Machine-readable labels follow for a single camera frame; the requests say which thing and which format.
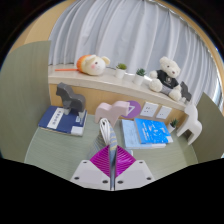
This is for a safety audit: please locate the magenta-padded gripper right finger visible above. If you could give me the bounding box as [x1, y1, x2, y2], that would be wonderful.
[114, 145, 156, 192]

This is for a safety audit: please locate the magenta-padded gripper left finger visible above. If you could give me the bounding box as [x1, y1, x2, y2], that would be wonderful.
[69, 144, 112, 191]

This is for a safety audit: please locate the bright blue book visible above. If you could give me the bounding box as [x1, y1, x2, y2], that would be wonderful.
[133, 117, 174, 145]

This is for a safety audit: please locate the navy blue book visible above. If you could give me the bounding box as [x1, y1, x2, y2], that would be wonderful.
[37, 105, 88, 137]

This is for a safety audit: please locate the small potted plant white pot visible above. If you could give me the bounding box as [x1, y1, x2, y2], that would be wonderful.
[132, 67, 147, 86]
[166, 118, 180, 134]
[114, 62, 128, 80]

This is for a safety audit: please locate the purple round sign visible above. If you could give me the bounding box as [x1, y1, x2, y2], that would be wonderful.
[121, 100, 142, 120]

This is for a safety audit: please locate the white horse figure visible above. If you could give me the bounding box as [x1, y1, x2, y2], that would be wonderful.
[175, 102, 203, 146]

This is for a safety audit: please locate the dark grey horse figure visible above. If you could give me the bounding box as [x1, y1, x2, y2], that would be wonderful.
[55, 82, 87, 125]

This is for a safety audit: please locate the green desk partition panel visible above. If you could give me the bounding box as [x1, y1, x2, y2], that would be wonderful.
[191, 92, 224, 164]
[0, 40, 52, 164]

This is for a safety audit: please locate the small black horse figure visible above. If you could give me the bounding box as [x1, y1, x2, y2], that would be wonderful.
[179, 81, 193, 103]

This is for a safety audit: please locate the white teddy bear black shirt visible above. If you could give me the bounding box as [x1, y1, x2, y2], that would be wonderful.
[147, 56, 183, 102]

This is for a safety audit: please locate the orange flat strip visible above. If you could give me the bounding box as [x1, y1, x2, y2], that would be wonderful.
[54, 67, 79, 72]

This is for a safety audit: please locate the cream and orange plush toy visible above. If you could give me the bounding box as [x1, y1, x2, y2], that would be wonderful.
[76, 54, 111, 77]

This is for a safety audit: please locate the grey white curtain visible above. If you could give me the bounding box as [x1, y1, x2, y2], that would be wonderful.
[48, 0, 221, 108]

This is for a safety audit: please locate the white wall socket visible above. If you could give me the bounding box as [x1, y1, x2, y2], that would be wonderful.
[139, 101, 159, 118]

